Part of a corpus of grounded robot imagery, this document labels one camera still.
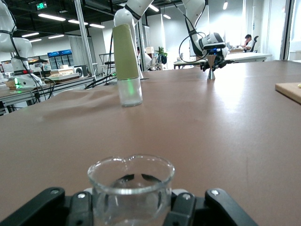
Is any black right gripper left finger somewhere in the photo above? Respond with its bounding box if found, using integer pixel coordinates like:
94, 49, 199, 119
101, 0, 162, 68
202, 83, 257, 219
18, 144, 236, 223
0, 187, 94, 226

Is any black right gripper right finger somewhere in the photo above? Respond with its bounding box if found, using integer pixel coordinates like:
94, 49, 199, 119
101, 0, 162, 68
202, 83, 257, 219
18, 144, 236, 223
163, 187, 259, 226

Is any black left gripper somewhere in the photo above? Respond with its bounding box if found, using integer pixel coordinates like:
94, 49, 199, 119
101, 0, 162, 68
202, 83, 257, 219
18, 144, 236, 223
200, 48, 235, 71

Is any steel jigger measuring cup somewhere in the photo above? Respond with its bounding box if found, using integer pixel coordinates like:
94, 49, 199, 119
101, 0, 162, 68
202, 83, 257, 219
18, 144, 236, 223
206, 54, 216, 81

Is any small clear glass cup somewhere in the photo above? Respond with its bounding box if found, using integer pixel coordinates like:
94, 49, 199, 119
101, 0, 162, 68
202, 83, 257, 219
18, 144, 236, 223
87, 154, 176, 226

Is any white desk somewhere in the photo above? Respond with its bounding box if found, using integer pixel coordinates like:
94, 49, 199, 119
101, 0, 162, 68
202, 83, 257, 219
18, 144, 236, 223
173, 53, 273, 70

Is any seated person dark hair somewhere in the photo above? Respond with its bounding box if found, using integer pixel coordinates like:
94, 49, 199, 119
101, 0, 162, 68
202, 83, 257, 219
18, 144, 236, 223
243, 34, 256, 53

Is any black office chair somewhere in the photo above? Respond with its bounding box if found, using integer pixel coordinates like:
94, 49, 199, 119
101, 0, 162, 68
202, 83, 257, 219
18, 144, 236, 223
251, 35, 260, 53

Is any green potted plant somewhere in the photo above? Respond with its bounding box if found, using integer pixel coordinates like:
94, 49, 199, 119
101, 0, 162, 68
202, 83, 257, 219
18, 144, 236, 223
155, 46, 168, 65

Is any person in white shirt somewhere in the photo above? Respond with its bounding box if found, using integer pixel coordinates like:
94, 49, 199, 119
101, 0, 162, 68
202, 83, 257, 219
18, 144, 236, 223
137, 46, 153, 71

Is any brown table cover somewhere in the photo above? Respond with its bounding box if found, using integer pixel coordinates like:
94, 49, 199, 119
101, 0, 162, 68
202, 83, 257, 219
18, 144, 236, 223
0, 60, 301, 226

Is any wooden cutting board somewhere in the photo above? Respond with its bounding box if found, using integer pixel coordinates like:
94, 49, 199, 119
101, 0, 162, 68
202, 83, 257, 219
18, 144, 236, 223
275, 82, 301, 105

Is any green sleeved glass bottle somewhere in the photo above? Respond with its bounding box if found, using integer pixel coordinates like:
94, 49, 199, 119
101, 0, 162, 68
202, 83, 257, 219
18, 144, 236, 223
112, 23, 143, 108

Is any flat wooden crate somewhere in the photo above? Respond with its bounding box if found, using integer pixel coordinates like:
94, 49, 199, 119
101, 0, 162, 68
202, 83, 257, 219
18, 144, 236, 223
48, 68, 80, 83

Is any white box round front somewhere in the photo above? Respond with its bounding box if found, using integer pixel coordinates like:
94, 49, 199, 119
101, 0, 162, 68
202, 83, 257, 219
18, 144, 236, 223
73, 65, 88, 78

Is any blue drinks fridge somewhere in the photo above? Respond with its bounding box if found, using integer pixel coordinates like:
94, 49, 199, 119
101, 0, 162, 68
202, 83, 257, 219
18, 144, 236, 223
47, 49, 74, 69

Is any long ceiling lamp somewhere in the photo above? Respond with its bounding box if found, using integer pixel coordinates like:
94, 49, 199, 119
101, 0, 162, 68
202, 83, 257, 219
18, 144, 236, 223
68, 19, 89, 26
37, 13, 66, 22

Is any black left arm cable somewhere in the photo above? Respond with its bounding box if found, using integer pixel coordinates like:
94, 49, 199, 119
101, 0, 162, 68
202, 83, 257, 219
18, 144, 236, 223
178, 14, 209, 64

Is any black base cable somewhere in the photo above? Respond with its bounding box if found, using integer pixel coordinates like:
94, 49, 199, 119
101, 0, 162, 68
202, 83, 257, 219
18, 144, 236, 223
84, 73, 118, 90

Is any aluminium frame pillar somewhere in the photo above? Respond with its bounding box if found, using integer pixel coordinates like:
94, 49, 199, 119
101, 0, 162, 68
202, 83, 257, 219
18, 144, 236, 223
74, 0, 96, 78

